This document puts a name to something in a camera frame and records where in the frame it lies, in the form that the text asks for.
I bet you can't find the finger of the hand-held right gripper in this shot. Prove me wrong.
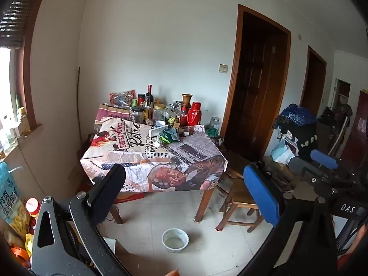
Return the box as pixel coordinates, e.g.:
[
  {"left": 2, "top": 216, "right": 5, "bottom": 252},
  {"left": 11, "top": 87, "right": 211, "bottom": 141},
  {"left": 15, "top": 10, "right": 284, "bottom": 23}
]
[
  {"left": 289, "top": 157, "right": 345, "bottom": 190},
  {"left": 310, "top": 149, "right": 357, "bottom": 181}
]

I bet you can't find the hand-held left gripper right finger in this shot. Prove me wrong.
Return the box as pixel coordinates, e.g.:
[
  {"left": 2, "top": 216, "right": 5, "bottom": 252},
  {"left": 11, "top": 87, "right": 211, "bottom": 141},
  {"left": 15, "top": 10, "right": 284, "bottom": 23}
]
[{"left": 239, "top": 164, "right": 339, "bottom": 276}]

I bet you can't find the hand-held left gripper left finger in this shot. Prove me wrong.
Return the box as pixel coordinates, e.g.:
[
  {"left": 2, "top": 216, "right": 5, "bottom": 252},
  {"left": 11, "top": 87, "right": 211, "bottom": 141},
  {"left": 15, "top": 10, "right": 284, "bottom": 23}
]
[{"left": 31, "top": 163, "right": 133, "bottom": 276}]

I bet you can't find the white box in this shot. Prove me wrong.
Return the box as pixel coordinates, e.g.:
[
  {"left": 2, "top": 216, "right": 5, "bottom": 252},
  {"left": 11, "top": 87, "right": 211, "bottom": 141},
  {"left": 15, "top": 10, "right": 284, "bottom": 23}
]
[{"left": 149, "top": 126, "right": 169, "bottom": 139}]

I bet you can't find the white bowl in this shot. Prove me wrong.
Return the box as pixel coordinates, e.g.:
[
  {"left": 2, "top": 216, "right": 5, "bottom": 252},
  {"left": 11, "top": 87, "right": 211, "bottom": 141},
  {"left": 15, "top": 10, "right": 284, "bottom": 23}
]
[{"left": 161, "top": 228, "right": 189, "bottom": 253}]

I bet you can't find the green wrapper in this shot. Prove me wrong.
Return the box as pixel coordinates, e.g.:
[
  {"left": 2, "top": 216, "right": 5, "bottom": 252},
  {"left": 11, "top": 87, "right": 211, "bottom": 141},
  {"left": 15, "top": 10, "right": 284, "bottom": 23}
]
[{"left": 158, "top": 128, "right": 181, "bottom": 144}]

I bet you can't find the wooden stool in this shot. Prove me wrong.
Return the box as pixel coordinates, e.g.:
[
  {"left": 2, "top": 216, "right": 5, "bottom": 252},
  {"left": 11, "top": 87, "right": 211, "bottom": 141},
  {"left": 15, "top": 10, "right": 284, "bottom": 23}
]
[{"left": 216, "top": 175, "right": 265, "bottom": 233}]

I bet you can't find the black bag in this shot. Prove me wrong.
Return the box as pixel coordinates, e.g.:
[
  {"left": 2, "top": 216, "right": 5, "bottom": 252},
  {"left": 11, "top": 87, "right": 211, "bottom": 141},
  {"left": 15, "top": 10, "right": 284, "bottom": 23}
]
[{"left": 276, "top": 121, "right": 318, "bottom": 161}]

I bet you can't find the pale blue plastic bag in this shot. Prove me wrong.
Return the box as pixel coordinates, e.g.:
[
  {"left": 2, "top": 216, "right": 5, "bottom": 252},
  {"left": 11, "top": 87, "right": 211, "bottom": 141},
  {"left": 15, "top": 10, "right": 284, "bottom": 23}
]
[{"left": 270, "top": 141, "right": 296, "bottom": 164}]

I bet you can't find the red door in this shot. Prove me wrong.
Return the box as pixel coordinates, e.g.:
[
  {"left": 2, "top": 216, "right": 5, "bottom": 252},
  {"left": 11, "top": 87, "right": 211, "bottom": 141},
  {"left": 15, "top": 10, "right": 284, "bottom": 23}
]
[{"left": 341, "top": 90, "right": 368, "bottom": 170}]

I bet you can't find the hanging dark garment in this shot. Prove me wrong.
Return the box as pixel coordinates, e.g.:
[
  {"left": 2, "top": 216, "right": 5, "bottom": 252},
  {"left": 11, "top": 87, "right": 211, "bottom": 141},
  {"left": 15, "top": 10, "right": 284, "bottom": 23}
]
[{"left": 333, "top": 95, "right": 353, "bottom": 127}]

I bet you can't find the blue knitted cloth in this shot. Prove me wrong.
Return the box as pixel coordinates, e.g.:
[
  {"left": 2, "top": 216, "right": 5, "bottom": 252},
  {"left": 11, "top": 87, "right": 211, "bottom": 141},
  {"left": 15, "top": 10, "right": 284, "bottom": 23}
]
[{"left": 277, "top": 103, "right": 318, "bottom": 127}]

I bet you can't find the brown framed doorway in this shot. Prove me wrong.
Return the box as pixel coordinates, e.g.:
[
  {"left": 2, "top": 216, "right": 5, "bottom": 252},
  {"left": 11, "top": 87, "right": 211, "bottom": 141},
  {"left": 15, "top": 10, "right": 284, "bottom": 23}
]
[{"left": 300, "top": 45, "right": 327, "bottom": 115}]

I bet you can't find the red cap bottle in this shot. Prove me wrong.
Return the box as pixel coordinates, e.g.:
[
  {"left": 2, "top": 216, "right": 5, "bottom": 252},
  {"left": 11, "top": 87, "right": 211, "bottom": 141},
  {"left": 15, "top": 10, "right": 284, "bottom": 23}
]
[{"left": 26, "top": 197, "right": 41, "bottom": 219}]

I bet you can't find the pink and brown paper bag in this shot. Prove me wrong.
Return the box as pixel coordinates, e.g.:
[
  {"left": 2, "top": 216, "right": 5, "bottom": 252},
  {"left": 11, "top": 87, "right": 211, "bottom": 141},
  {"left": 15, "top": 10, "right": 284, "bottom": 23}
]
[{"left": 96, "top": 103, "right": 133, "bottom": 133}]

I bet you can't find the black lid jar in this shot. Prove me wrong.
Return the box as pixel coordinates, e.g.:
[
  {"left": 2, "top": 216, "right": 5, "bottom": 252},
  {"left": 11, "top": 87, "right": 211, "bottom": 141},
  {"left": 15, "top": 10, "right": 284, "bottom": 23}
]
[{"left": 131, "top": 106, "right": 145, "bottom": 124}]

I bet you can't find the clear bottle yellow label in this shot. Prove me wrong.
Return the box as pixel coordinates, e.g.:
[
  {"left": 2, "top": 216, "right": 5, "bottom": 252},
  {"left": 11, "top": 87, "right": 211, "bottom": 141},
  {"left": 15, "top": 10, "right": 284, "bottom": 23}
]
[{"left": 143, "top": 93, "right": 153, "bottom": 120}]

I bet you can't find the gold lid jar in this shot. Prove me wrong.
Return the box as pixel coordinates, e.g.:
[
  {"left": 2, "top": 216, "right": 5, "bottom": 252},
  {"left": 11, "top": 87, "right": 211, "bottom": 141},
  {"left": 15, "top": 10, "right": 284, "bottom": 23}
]
[{"left": 152, "top": 103, "right": 167, "bottom": 123}]

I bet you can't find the dark wooden door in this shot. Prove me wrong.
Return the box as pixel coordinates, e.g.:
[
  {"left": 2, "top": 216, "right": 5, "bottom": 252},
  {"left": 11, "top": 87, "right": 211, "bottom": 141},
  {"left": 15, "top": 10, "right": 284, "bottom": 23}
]
[{"left": 224, "top": 4, "right": 291, "bottom": 161}]

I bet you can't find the blue and yellow bag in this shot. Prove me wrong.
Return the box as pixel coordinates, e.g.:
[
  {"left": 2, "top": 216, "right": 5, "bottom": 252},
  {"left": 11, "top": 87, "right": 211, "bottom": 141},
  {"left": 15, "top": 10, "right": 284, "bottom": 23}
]
[{"left": 0, "top": 161, "right": 29, "bottom": 232}]

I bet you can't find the red clear snack bag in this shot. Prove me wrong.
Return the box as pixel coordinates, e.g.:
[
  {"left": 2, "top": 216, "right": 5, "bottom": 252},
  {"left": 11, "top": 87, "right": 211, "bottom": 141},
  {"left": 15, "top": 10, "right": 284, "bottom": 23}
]
[{"left": 109, "top": 90, "right": 136, "bottom": 107}]

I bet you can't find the red thermos jug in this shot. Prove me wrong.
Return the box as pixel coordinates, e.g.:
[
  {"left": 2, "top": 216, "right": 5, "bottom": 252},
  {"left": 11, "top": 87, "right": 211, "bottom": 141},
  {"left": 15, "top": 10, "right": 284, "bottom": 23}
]
[{"left": 187, "top": 101, "right": 202, "bottom": 126}]

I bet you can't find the yellow oil bottle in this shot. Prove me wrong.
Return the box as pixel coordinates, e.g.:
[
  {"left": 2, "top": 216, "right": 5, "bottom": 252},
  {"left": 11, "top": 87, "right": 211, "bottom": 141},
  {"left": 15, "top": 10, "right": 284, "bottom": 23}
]
[{"left": 16, "top": 95, "right": 31, "bottom": 135}]

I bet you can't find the bamboo window blind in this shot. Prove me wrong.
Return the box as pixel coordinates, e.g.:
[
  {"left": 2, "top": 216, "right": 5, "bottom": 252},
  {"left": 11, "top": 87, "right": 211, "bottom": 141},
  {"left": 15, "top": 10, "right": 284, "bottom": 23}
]
[{"left": 0, "top": 0, "right": 39, "bottom": 49}]

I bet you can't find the brown window frame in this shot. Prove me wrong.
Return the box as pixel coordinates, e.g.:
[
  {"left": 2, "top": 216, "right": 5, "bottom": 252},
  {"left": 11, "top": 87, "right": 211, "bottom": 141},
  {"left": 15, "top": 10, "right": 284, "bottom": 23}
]
[{"left": 21, "top": 0, "right": 55, "bottom": 138}]

